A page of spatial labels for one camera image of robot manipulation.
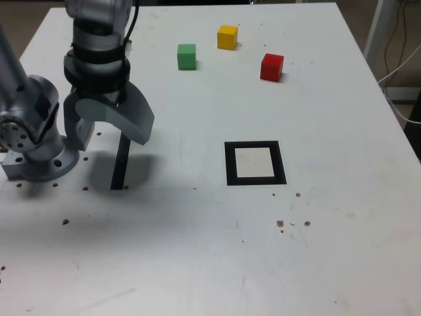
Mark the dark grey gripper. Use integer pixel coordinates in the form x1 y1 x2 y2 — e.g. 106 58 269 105
62 82 156 152

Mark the green cube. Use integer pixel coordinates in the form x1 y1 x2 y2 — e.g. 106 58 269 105
176 43 197 71

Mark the yellow cube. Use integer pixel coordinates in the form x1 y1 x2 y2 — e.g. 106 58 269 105
216 24 239 51

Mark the red cube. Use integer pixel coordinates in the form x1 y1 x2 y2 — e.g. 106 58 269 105
259 53 285 82

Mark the black tape square outline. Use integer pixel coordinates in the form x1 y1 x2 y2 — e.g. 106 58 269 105
224 140 287 187

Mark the black tape strip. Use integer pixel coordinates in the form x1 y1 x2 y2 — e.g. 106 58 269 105
110 132 133 191

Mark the dark flat box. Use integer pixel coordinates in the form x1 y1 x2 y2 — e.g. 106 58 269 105
383 86 421 103

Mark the white cable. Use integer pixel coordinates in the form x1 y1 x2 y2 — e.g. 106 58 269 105
378 42 421 125

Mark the white metal frame leg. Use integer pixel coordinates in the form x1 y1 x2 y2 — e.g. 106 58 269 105
363 0 397 62

